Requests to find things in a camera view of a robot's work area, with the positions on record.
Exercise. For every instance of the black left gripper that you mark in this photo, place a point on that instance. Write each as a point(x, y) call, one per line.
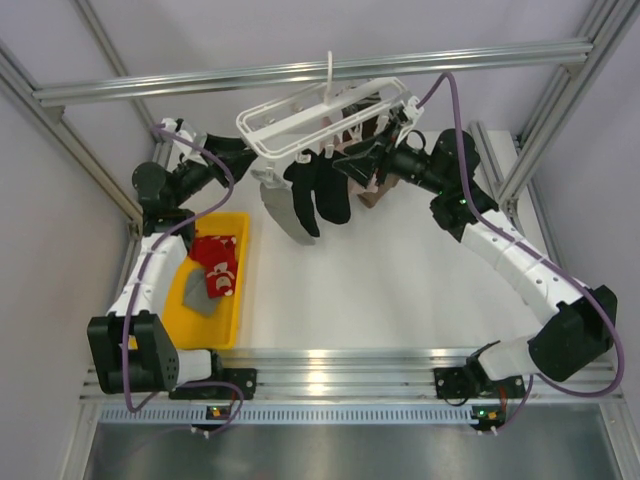
point(224, 148)

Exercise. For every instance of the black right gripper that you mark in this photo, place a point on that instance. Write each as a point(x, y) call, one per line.
point(379, 149)

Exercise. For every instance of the white plastic clip hanger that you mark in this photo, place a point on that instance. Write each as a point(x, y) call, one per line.
point(318, 115)

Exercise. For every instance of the black sock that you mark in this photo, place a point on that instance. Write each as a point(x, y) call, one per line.
point(302, 178)
point(331, 191)

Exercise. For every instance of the grey sock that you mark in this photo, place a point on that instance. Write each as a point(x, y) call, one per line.
point(195, 296)
point(278, 200)

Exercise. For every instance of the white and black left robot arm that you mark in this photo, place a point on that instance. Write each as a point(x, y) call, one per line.
point(131, 349)

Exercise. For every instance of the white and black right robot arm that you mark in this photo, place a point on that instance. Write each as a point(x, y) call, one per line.
point(577, 323)

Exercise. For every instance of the pink sock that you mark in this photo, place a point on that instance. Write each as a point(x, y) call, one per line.
point(357, 185)

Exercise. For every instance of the maroon striped brown sock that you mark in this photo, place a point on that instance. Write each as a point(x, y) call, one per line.
point(371, 198)

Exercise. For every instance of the red santa sock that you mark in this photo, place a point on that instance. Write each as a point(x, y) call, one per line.
point(220, 281)
point(214, 252)

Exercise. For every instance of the yellow plastic tray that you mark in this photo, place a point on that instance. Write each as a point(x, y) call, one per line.
point(187, 329)

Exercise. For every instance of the aluminium top crossbar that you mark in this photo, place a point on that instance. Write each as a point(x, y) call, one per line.
point(571, 51)

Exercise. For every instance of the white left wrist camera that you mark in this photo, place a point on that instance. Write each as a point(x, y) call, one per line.
point(184, 130)

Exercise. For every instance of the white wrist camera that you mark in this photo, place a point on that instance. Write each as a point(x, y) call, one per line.
point(407, 112)
point(184, 130)

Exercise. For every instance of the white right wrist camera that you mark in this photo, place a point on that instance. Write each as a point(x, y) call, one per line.
point(407, 112)

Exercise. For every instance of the aluminium left frame post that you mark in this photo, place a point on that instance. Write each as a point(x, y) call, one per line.
point(19, 87)

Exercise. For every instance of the aluminium frame post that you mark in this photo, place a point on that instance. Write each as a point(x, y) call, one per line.
point(19, 87)
point(604, 28)

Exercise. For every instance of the aluminium right frame post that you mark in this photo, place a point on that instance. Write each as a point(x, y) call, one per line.
point(604, 28)

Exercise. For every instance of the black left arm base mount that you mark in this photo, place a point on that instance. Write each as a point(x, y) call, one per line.
point(243, 378)

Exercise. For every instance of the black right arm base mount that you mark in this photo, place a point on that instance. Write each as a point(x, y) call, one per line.
point(453, 386)

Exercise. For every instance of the slotted grey cable duct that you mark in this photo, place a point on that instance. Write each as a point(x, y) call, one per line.
point(318, 414)

